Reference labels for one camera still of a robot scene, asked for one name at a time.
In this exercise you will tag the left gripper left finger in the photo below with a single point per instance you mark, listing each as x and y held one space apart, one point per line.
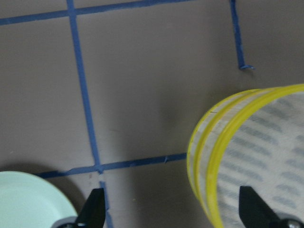
92 214

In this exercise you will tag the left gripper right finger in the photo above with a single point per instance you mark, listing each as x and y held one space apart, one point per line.
254 212

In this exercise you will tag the yellow steamer basket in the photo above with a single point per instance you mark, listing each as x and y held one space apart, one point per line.
262 146

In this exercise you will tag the light green plate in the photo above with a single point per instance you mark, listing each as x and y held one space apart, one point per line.
28 201

